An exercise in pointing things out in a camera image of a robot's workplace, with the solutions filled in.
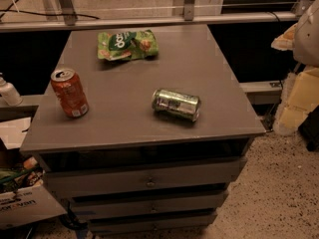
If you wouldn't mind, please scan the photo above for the green rice chip bag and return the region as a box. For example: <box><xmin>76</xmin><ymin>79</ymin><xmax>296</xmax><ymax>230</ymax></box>
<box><xmin>98</xmin><ymin>30</ymin><xmax>159</xmax><ymax>61</ymax></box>

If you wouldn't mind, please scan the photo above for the middle grey drawer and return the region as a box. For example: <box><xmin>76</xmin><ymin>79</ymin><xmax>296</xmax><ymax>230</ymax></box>
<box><xmin>71</xmin><ymin>190</ymin><xmax>228</xmax><ymax>220</ymax></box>

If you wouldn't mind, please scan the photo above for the white plastic bottle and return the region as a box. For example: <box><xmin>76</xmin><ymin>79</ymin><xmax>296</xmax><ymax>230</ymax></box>
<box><xmin>0</xmin><ymin>74</ymin><xmax>23</xmax><ymax>106</ymax></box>

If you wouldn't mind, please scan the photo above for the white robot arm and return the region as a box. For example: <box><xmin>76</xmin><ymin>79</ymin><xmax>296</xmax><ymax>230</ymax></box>
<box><xmin>271</xmin><ymin>0</ymin><xmax>319</xmax><ymax>67</ymax></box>

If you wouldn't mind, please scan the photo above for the green soda can lying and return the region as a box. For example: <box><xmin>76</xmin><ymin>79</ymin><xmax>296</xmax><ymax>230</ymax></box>
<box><xmin>152</xmin><ymin>89</ymin><xmax>201</xmax><ymax>122</ymax></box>

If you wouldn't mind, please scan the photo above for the bottom grey drawer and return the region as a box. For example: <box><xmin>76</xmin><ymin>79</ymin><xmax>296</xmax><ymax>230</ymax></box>
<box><xmin>89</xmin><ymin>209</ymin><xmax>216</xmax><ymax>235</ymax></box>

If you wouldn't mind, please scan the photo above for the metal frame rail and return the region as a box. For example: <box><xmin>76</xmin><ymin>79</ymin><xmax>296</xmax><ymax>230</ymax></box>
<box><xmin>0</xmin><ymin>11</ymin><xmax>298</xmax><ymax>33</ymax></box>

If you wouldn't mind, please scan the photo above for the white cardboard box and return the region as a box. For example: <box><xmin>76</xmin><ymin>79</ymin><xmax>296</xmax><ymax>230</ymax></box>
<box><xmin>0</xmin><ymin>118</ymin><xmax>66</xmax><ymax>230</ymax></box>

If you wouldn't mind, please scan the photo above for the grey drawer cabinet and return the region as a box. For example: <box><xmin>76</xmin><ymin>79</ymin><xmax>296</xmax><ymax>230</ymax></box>
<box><xmin>19</xmin><ymin>24</ymin><xmax>267</xmax><ymax>236</ymax></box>

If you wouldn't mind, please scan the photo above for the black cable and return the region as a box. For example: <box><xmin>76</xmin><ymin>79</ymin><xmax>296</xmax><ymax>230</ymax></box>
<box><xmin>0</xmin><ymin>9</ymin><xmax>101</xmax><ymax>20</ymax></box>

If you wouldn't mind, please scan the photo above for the grey drawer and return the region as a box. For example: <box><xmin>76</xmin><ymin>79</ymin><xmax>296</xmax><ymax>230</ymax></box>
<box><xmin>71</xmin><ymin>190</ymin><xmax>228</xmax><ymax>220</ymax></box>
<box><xmin>45</xmin><ymin>157</ymin><xmax>247</xmax><ymax>198</ymax></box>
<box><xmin>89</xmin><ymin>209</ymin><xmax>216</xmax><ymax>235</ymax></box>

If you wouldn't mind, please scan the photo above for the red coke can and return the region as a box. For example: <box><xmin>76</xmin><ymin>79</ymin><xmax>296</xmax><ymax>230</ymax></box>
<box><xmin>51</xmin><ymin>67</ymin><xmax>89</xmax><ymax>118</ymax></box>

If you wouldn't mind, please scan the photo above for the top grey drawer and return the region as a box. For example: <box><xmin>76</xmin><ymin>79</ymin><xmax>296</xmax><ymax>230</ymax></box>
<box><xmin>45</xmin><ymin>157</ymin><xmax>247</xmax><ymax>198</ymax></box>

